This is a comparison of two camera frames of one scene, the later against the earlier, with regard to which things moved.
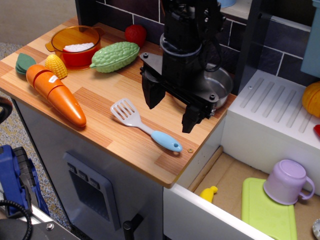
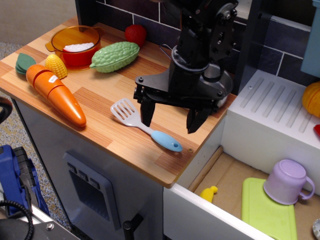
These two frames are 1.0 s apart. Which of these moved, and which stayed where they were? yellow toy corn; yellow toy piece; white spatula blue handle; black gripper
Moved: black gripper
Stayed: yellow toy corn; white spatula blue handle; yellow toy piece
